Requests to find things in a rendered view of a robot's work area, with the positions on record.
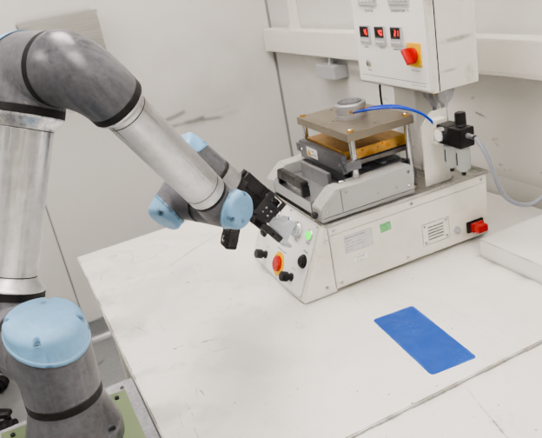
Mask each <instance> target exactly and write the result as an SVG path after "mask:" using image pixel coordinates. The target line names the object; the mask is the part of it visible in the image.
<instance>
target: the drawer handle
mask: <svg viewBox="0 0 542 438"><path fill-rule="evenodd" d="M277 177H278V182H279V184H283V183H289V184H291V185H293V186H295V187H296V188H297V189H299V190H300V191H301V197H303V198H305V197H308V196H310V190H309V186H308V182H307V181H306V180H304V179H303V178H301V177H299V176H297V175H295V174H293V173H291V172H290V171H288V170H286V169H284V168H280V169H277Z"/></svg>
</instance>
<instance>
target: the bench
mask: <svg viewBox="0 0 542 438"><path fill-rule="evenodd" d="M486 197H487V214H488V232H486V233H484V234H481V235H479V236H475V237H473V238H470V239H467V240H465V241H463V242H459V243H456V244H454V245H452V246H449V247H447V248H444V249H441V250H438V251H435V252H433V253H431V254H429V255H424V256H422V257H420V258H417V259H415V260H412V261H410V262H406V263H404V264H401V265H399V266H397V267H394V268H391V269H388V270H385V271H383V272H380V273H379V274H376V275H372V276H369V277H367V278H365V279H362V280H360V281H357V282H354V283H351V284H348V285H347V286H344V287H341V288H339V289H337V290H338V291H337V292H335V293H332V294H331V295H326V296H324V297H322V298H319V299H317V300H314V301H312V302H308V303H306V304H305V303H304V302H303V301H300V300H299V299H298V298H297V297H296V296H295V295H294V294H293V293H291V292H290V291H289V290H288V289H287V288H286V287H285V286H284V285H283V284H282V283H281V282H280V281H279V280H277V279H276V278H275V277H274V276H273V275H272V274H271V273H270V272H269V271H268V270H267V269H266V268H264V267H263V266H262V265H261V264H260V263H259V262H258V261H257V260H256V259H255V258H254V256H253V253H254V246H255V242H256V238H257V234H258V230H259V229H258V228H257V227H256V226H254V225H253V224H252V223H251V222H249V223H248V224H247V225H246V226H245V227H244V228H242V229H241V230H240V234H239V241H238V243H237V248H236V250H232V249H225V248H224V247H223V246H222V245H221V233H222V231H223V228H222V227H218V226H214V225H209V224H205V223H201V222H192V221H186V222H184V223H183V224H182V225H181V227H180V228H179V229H167V228H165V229H160V230H157V231H155V232H152V233H149V234H147V235H144V236H139V237H137V238H134V239H131V240H128V241H126V242H121V243H118V244H116V245H113V246H110V247H107V248H105V249H100V250H97V251H95V252H92V253H89V254H86V255H81V256H78V257H77V260H78V263H79V266H80V268H81V270H82V272H83V274H84V277H85V279H86V281H87V283H88V285H89V287H90V290H91V292H92V294H93V296H94V297H95V299H96V303H97V305H98V307H99V309H100V310H101V312H102V316H103V318H104V320H105V322H106V323H107V325H108V328H109V331H110V333H111V334H112V336H113V338H114V341H115V344H116V348H117V351H118V354H119V356H120V360H121V363H122V367H123V370H124V373H125V375H126V378H127V379H129V378H132V379H133V382H134V384H135V386H136V388H137V390H138V393H139V395H140V396H141V398H142V401H143V403H144V406H145V408H146V409H147V411H148V413H149V416H150V419H151V421H152V422H153V424H154V426H155V429H156V432H157V434H158V435H159V437H160V438H542V284H541V283H539V282H536V281H534V280H533V279H530V278H528V277H526V276H524V275H521V274H519V273H517V272H515V271H513V270H511V269H508V268H506V267H504V266H502V265H500V264H497V263H496V262H493V261H491V260H488V259H486V258H485V257H483V256H481V252H480V240H481V239H483V238H486V237H488V236H491V235H493V234H496V233H498V232H500V231H502V230H505V229H508V228H511V227H512V226H515V225H517V224H520V223H522V222H525V221H527V220H530V219H532V218H534V217H536V216H540V215H542V209H540V208H537V207H534V206H529V207H518V206H515V205H512V204H510V203H509V202H508V201H507V200H506V199H504V198H503V196H500V195H497V194H494V193H492V192H489V191H487V192H486ZM410 306H414V307H415V308H416V309H417V310H419V311H420V312H421V313H422V314H424V315H425V316H426V317H428V318H429V319H430V320H431V321H433V322H434V323H435V324H437V325H438V326H439V327H440V328H442V329H443V330H444V331H446V332H447V333H448V334H449V335H450V336H451V337H452V338H454V339H455V340H456V341H457V342H459V343H460V344H461V345H463V346H464V347H465V348H467V349H468V350H469V351H470V352H472V353H473V354H474V355H475V356H476V357H475V358H474V359H472V360H471V361H468V362H464V363H462V364H460V365H458V366H455V367H453V368H449V369H447V370H444V371H442V372H439V373H438V374H435V375H430V374H429V373H428V372H427V371H425V370H424V369H423V368H422V367H421V366H420V365H419V364H418V363H417V362H416V361H415V360H414V359H413V358H412V357H411V356H410V355H409V354H408V353H407V352H406V351H405V350H404V349H403V348H402V347H401V346H400V345H399V344H397V343H396V342H395V341H394V340H393V339H392V338H391V337H390V336H389V335H388V334H387V333H386V332H385V331H384V330H382V329H381V328H380V327H379V326H378V325H377V324H376V323H375V322H374V321H373V320H374V319H376V318H379V317H382V316H383V315H388V314H391V313H393V312H395V311H398V310H401V309H404V308H407V307H410Z"/></svg>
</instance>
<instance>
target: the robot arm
mask: <svg viewBox="0 0 542 438"><path fill-rule="evenodd" d="M66 109H68V110H73V111H75V112H77V113H79V114H81V115H83V116H85V117H87V118H88V119H89V120H90V121H91V122H92V123H93V124H94V125H95V126H96V127H98V128H101V129H110V130H111V131H112V132H113V133H114V134H115V135H116V136H117V137H118V138H119V139H121V140H122V141H123V142H124V143H125V144H126V145H127V146H128V147H129V148H130V149H131V150H132V151H134V152H135V153H136V154H137V155H138V156H139V157H140V158H141V159H142V160H143V161H144V162H145V163H146V164H147V165H148V166H149V167H150V168H151V169H152V170H153V171H154V172H155V173H156V174H157V175H158V176H160V177H161V178H162V179H163V180H164V183H163V184H162V186H161V187H160V189H159V190H158V192H157V193H156V194H155V197H154V199H153V201H152V203H151V204H150V206H149V215H150V217H151V218H152V219H153V220H154V221H156V222H157V223H159V224H160V225H162V226H163V227H165V228H167V229H179V228H180V227H181V225H182V224H183V223H184V220H188V221H192V222H201V223H205V224H209V225H214V226H218V227H222V228H223V231H222V233H221V245H222V246H223V247H224V248H225V249H232V250H236V248H237V243H238V241H239V234H240V230H241V229H242V228H244V227H245V226H246V225H247V224H248V223H249V222H251V223H252V224H253V225H254V226H256V227H257V228H258V229H260V230H264V231H265V232H266V233H267V234H269V235H270V236H271V237H272V238H274V239H275V240H276V241H277V242H278V243H279V244H280V245H281V246H283V247H286V248H291V247H292V245H291V244H290V243H289V242H288V238H289V237H290V235H291V233H292V231H293V229H294V225H295V224H294V221H292V220H288V217H287V216H281V217H279V218H277V219H275V218H274V217H276V216H277V214H278V213H279V212H281V211H282V210H283V208H284V207H285V206H286V204H285V203H284V202H283V201H282V200H281V199H280V198H279V197H278V196H277V195H276V194H275V193H274V192H272V191H271V190H270V189H268V188H267V187H266V186H265V185H263V184H262V183H261V182H260V181H259V180H258V179H257V178H255V177H254V176H253V175H252V174H251V173H250V172H248V171H246V170H245V169H243V171H242V172H241V173H240V172H239V171H238V170H237V169H236V168H234V167H233V166H232V165H231V164H230V163H229V162H227V161H226V160H225V159H224V158H223V157H222V156H220V155H219V154H218V153H217V152H216V151H215V150H213V149H212V148H211V147H210V146H209V145H208V143H207V142H204V141H203V140H202V139H201V138H200V137H199V136H197V135H196V134H194V133H192V132H188V133H185V134H183V135H180V134H179V133H178V132H177V131H176V130H175V129H174V128H173V127H172V126H171V125H170V124H169V122H168V121H167V120H166V119H165V118H164V117H163V116H162V115H161V114H160V113H159V112H158V111H157V110H156V109H155V108H154V106H153V105H152V104H151V103H150V102H149V101H148V100H147V99H146V98H145V97H144V96H143V95H142V85H141V84H140V82H139V81H138V80H137V79H136V78H135V77H134V76H133V75H132V74H131V73H130V72H129V70H128V69H127V68H126V67H125V66H123V65H122V64H121V63H120V62H119V61H118V60H117V59H116V58H115V57H114V56H113V55H111V54H110V53H109V52H108V51H107V50H106V49H104V48H103V47H102V46H101V45H100V44H98V43H96V42H95V41H94V40H92V39H90V38H89V37H87V36H85V35H83V34H81V33H79V32H76V31H73V30H66V29H53V30H14V31H11V32H9V33H4V34H2V35H0V373H1V374H3V375H5V376H7V377H9V378H10V379H12V380H14V381H15V382H16V383H17V385H18V387H19V389H20V392H21V396H22V398H23V403H24V406H25V408H26V411H27V422H26V433H25V438H123V435H124V429H125V427H124V422H123V418H122V413H121V411H120V409H119V408H118V407H117V406H116V404H115V403H114V401H113V400H112V399H111V397H110V396H109V394H108V393H107V392H106V390H105V389H104V387H103V385H102V380H101V376H100V373H99V369H98V366H97V362H96V356H95V352H94V349H93V345H92V341H91V333H90V329H89V324H88V323H87V321H86V319H85V317H84V314H83V312H82V310H81V309H80V308H79V307H78V306H77V305H76V304H75V303H74V302H72V301H70V300H67V299H64V298H60V297H51V298H50V299H47V298H46V297H45V292H46V286H45V285H44V284H43V282H42V281H41V280H40V279H39V278H38V267H39V259H40V251H41V243H42V235H43V221H44V213H45V205H46V197H47V189H48V181H49V173H50V158H51V151H52V143H53V135H54V132H55V130H56V129H58V128H59V127H60V126H62V125H63V124H64V123H65V117H66ZM275 197H276V198H278V199H279V200H280V201H281V204H280V202H279V200H278V199H276V198H275ZM279 204H280V205H279ZM278 205H279V206H278ZM277 206H278V207H277ZM267 223H268V224H269V226H268V225H267Z"/></svg>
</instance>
